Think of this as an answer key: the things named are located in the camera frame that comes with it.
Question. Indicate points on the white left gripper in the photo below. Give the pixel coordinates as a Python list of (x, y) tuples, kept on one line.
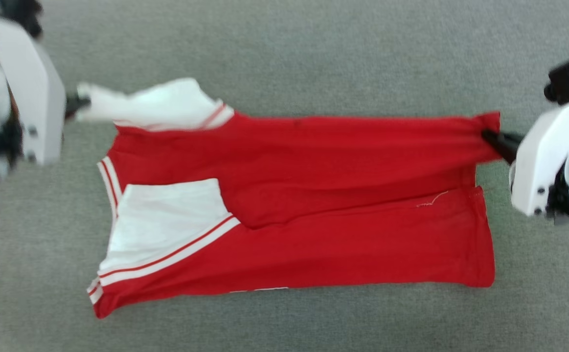
[(39, 98)]

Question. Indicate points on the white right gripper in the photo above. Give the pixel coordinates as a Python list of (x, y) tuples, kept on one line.
[(541, 161)]

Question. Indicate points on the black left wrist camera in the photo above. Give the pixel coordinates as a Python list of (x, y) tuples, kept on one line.
[(20, 14)]

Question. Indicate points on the red white basketball jersey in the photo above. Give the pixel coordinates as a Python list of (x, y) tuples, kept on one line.
[(313, 161)]

